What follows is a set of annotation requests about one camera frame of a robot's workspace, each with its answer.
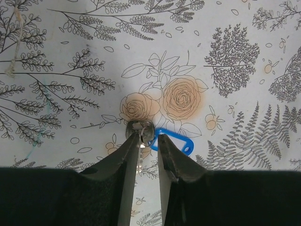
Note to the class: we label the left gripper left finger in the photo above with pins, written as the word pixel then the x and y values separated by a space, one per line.
pixel 100 195

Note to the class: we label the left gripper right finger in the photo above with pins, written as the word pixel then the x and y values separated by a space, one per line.
pixel 194 196

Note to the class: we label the floral table mat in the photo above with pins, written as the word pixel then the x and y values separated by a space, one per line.
pixel 224 73

